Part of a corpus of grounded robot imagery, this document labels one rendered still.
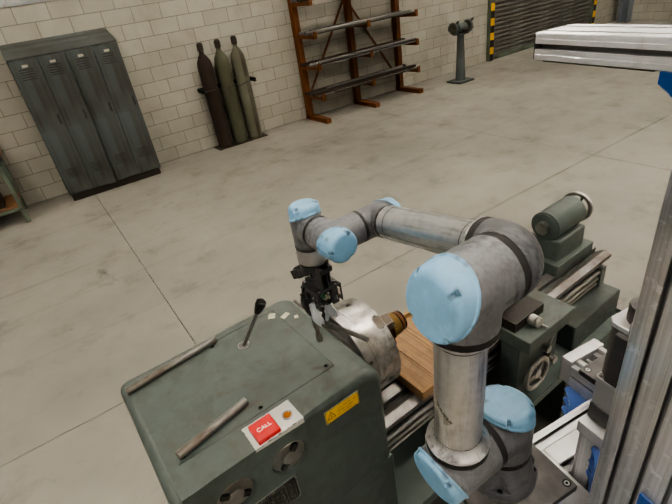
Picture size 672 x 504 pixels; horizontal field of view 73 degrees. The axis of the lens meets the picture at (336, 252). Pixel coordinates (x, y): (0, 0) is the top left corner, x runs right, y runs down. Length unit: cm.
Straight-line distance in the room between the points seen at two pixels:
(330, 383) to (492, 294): 69
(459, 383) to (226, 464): 61
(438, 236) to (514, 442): 43
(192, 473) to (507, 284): 82
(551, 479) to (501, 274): 65
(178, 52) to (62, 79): 179
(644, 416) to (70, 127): 686
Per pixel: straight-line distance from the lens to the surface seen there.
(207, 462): 119
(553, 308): 202
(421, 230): 88
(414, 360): 181
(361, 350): 142
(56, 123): 712
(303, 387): 126
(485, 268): 65
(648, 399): 95
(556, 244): 227
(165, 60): 785
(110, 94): 716
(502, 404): 102
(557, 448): 138
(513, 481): 113
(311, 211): 102
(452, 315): 63
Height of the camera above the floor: 216
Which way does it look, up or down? 31 degrees down
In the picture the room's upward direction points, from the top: 9 degrees counter-clockwise
